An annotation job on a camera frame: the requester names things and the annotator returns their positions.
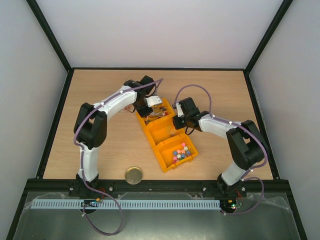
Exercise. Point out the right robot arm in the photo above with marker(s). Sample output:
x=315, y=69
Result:
x=247, y=146

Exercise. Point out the gold jar lid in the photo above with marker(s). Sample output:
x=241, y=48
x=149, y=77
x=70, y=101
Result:
x=133, y=175

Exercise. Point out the yellow star candy bin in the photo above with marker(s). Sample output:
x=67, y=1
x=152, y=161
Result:
x=175, y=151

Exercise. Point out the yellow lollipop bin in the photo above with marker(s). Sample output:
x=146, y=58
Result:
x=162, y=111

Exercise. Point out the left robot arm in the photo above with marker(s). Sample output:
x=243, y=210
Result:
x=90, y=129

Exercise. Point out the metal scoop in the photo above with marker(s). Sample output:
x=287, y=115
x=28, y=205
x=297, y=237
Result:
x=154, y=116

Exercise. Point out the grey slotted cable duct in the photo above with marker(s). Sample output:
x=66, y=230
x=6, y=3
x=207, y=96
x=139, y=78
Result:
x=126, y=204

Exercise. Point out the clear glass jar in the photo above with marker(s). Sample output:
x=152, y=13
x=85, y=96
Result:
x=123, y=110

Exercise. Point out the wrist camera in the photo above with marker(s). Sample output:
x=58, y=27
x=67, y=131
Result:
x=178, y=108
x=153, y=100

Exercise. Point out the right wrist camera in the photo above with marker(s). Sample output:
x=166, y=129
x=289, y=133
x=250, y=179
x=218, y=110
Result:
x=178, y=108

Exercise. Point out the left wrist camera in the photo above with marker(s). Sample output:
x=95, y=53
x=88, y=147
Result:
x=153, y=100

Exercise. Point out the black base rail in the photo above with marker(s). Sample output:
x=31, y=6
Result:
x=117, y=188

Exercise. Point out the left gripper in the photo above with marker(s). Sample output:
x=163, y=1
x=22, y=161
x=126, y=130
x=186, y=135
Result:
x=143, y=114

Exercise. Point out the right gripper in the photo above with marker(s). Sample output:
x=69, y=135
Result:
x=178, y=122

